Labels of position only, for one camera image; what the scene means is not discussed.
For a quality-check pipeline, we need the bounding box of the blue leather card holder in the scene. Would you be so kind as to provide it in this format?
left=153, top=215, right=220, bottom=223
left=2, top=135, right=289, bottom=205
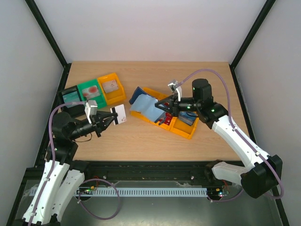
left=129, top=87, right=165, bottom=123

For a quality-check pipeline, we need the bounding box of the white red-dot card stack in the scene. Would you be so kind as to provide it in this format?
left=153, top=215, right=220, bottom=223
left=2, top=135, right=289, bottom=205
left=82, top=85, right=100, bottom=100

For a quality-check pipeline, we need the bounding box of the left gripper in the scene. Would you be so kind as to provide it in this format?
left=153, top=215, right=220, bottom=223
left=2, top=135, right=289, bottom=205
left=69, top=111, right=118, bottom=140

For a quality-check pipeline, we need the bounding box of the black storage bin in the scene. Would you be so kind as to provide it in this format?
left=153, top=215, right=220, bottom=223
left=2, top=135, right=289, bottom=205
left=57, top=85, right=87, bottom=118

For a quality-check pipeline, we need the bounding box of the blue card stack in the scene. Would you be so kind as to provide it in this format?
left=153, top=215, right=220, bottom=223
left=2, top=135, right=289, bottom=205
left=178, top=112, right=197, bottom=126

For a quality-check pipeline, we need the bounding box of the yellow triple storage bin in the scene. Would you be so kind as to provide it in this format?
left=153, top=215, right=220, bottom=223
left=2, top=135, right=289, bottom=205
left=130, top=93, right=198, bottom=139

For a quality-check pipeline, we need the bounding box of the red card stack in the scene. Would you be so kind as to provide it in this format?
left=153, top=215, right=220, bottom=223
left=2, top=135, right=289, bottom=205
left=159, top=113, right=173, bottom=126

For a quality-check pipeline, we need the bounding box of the purple cable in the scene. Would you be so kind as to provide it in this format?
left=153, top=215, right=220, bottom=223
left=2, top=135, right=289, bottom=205
left=176, top=68, right=285, bottom=204
left=28, top=101, right=120, bottom=226

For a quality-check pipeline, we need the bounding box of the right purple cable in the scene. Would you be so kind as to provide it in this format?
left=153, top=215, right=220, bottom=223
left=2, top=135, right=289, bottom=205
left=176, top=68, right=285, bottom=204

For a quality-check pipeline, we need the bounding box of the teal card stack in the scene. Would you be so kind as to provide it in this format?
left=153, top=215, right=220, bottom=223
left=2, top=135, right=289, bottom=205
left=63, top=91, right=80, bottom=103

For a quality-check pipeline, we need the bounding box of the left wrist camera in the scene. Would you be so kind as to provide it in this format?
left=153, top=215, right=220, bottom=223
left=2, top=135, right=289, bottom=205
left=85, top=100, right=98, bottom=124

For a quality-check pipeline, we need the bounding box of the white magnetic-stripe credit card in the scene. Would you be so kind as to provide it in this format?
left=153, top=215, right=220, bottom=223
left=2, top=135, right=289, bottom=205
left=110, top=104, right=127, bottom=125

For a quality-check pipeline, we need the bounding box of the beige card stack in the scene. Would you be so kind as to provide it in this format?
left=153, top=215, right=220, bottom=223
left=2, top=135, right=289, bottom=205
left=102, top=80, right=119, bottom=93

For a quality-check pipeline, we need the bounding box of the black aluminium frame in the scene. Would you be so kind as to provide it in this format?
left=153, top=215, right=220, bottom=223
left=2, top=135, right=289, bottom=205
left=7, top=0, right=276, bottom=226

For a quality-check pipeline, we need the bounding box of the green storage bin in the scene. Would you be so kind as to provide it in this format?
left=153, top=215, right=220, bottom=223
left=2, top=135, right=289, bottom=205
left=77, top=79, right=107, bottom=109

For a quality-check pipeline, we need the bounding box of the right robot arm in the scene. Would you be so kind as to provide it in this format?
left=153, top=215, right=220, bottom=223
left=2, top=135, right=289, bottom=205
left=155, top=79, right=283, bottom=198

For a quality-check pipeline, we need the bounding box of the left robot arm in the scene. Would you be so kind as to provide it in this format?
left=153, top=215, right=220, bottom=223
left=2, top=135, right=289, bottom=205
left=13, top=111, right=118, bottom=226

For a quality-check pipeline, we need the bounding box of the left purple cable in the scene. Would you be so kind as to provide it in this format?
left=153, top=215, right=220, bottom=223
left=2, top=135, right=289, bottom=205
left=28, top=101, right=120, bottom=226

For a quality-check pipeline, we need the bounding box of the light blue cable duct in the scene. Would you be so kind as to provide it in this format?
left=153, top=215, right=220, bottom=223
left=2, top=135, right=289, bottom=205
left=81, top=187, right=207, bottom=197

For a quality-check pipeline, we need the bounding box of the yellow single storage bin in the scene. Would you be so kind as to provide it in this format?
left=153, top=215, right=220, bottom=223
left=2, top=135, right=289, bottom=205
left=97, top=73, right=126, bottom=105

